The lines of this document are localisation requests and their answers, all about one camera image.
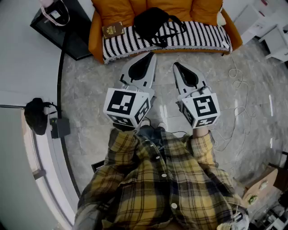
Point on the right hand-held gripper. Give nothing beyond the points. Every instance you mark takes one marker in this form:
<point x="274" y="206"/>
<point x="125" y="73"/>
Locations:
<point x="202" y="107"/>

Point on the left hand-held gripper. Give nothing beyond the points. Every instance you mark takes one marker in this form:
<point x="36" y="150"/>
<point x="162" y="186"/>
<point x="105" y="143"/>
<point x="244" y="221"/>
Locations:
<point x="119" y="101"/>

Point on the orange sofa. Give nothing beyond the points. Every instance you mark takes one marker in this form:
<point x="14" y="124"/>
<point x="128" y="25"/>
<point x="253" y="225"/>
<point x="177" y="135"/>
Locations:
<point x="94" y="40"/>

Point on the person's left forearm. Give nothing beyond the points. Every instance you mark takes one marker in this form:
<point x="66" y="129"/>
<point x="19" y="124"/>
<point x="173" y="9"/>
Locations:
<point x="121" y="143"/>

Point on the person's right forearm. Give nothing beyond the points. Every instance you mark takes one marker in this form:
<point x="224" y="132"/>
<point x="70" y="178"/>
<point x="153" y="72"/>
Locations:
<point x="202" y="146"/>

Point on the white left shoe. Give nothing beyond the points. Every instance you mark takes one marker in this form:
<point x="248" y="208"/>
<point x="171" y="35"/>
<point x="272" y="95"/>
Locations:
<point x="145" y="123"/>

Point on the white shoe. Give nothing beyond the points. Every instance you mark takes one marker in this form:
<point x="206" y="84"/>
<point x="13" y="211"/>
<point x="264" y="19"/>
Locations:
<point x="145" y="123"/>
<point x="161" y="125"/>

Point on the black white striped blanket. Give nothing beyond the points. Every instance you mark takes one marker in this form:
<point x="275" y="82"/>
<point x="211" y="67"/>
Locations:
<point x="202" y="36"/>

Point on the white right shoe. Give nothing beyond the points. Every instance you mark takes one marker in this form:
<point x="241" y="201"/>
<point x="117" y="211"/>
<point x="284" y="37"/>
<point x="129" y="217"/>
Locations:
<point x="161" y="125"/>

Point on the brown booklet with gold emblem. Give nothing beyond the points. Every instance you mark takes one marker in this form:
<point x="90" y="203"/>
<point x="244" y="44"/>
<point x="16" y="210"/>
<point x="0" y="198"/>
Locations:
<point x="113" y="30"/>

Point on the black wristband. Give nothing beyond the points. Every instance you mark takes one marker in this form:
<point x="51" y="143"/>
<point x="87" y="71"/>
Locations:
<point x="123" y="127"/>

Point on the white charger plug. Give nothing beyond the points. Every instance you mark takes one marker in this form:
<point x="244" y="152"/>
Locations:
<point x="225" y="44"/>

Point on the blue jeans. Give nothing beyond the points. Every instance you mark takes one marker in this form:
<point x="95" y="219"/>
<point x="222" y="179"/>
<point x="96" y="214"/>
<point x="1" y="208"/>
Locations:
<point x="148" y="134"/>

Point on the small orange cushion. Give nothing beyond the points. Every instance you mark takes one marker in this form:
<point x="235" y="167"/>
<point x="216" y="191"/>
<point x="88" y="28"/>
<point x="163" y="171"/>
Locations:
<point x="139" y="5"/>

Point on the black cabinet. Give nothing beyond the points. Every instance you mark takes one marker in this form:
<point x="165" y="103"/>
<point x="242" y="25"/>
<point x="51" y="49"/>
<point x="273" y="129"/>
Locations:
<point x="74" y="42"/>

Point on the long orange cushion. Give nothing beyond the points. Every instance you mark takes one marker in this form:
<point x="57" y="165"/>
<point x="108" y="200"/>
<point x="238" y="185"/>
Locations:
<point x="175" y="9"/>

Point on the grey box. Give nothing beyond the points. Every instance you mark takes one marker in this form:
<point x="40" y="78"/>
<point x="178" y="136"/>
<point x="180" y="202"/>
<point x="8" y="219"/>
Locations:
<point x="60" y="128"/>

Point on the white table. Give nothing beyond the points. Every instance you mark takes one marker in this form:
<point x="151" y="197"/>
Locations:
<point x="276" y="38"/>

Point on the black floor device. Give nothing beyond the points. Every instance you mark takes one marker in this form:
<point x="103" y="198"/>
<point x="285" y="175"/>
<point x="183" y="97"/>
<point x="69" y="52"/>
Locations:
<point x="97" y="166"/>

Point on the small black bag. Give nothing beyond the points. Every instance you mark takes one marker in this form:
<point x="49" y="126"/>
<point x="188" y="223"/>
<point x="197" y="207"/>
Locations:
<point x="37" y="116"/>

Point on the yellow plaid shirt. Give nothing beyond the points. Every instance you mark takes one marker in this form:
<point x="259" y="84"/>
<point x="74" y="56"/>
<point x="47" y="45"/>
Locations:
<point x="157" y="191"/>

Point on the green item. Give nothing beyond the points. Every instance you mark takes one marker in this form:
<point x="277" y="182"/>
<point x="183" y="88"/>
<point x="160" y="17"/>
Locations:
<point x="252" y="199"/>

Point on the small white camera module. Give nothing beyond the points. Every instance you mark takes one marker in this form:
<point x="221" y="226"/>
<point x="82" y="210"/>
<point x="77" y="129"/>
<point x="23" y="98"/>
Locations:
<point x="205" y="89"/>

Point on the white window frame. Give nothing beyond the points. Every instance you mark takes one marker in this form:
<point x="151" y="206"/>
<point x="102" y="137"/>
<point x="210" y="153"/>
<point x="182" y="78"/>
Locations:
<point x="51" y="157"/>

